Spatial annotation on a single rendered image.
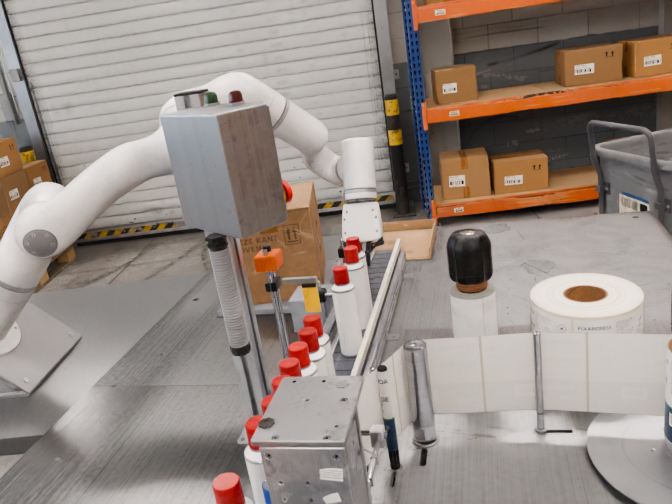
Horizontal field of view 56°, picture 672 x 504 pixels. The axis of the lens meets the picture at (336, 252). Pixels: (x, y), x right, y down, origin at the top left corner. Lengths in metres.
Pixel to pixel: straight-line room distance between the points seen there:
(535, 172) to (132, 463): 4.14
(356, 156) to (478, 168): 3.39
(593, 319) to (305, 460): 0.64
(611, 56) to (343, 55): 2.03
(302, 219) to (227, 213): 0.78
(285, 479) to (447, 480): 0.36
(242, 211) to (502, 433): 0.58
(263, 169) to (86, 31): 4.98
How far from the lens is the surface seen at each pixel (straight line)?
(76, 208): 1.54
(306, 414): 0.77
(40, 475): 1.43
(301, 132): 1.52
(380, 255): 1.98
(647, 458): 1.11
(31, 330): 1.91
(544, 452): 1.12
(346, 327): 1.38
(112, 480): 1.33
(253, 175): 0.97
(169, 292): 2.15
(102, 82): 5.88
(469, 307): 1.20
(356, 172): 1.60
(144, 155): 1.48
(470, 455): 1.11
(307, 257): 1.77
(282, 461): 0.75
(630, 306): 1.25
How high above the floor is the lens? 1.57
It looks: 19 degrees down
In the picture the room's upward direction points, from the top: 9 degrees counter-clockwise
